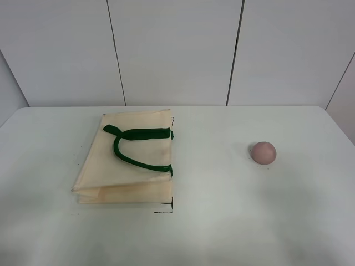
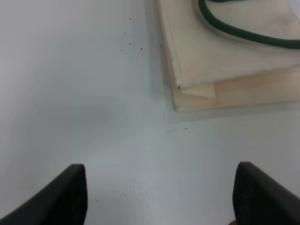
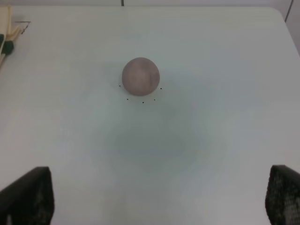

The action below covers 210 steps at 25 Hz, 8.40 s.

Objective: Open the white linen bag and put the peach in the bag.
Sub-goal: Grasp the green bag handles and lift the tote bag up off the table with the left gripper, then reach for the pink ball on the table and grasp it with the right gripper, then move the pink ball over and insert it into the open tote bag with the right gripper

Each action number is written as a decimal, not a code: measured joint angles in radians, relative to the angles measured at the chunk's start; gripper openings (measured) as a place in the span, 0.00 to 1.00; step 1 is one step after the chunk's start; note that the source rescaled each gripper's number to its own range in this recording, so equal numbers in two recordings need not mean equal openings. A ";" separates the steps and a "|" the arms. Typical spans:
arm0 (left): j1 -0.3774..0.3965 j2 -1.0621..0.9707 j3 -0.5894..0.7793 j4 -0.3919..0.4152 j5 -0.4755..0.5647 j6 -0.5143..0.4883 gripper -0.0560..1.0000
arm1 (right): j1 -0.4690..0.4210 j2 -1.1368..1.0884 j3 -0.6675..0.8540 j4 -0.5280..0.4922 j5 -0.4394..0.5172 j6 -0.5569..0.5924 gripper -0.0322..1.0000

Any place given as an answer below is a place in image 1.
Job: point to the white linen bag green handles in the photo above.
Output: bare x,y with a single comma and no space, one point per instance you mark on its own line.
129,160

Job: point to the pink peach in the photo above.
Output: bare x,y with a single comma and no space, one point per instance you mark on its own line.
263,153

